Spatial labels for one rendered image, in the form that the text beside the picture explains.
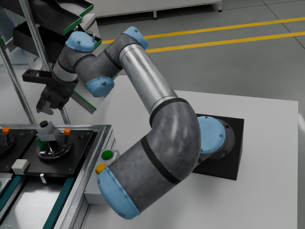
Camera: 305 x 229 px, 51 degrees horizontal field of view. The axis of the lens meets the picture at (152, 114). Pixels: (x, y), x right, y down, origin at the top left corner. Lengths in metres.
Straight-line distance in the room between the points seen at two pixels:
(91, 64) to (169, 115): 0.37
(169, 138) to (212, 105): 0.98
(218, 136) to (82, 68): 0.45
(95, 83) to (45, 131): 0.39
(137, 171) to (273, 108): 1.05
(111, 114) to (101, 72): 0.70
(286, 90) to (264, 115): 1.79
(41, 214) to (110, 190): 0.58
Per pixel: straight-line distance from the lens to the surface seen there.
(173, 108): 0.62
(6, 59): 1.39
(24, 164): 1.27
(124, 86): 1.78
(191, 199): 1.15
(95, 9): 5.15
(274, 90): 3.26
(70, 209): 1.08
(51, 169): 1.22
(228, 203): 1.14
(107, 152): 1.20
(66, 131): 1.20
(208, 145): 0.98
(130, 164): 0.60
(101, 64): 0.90
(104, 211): 1.17
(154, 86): 0.70
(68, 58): 0.96
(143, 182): 0.60
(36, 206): 1.20
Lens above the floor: 1.77
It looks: 36 degrees down
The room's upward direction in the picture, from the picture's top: 9 degrees counter-clockwise
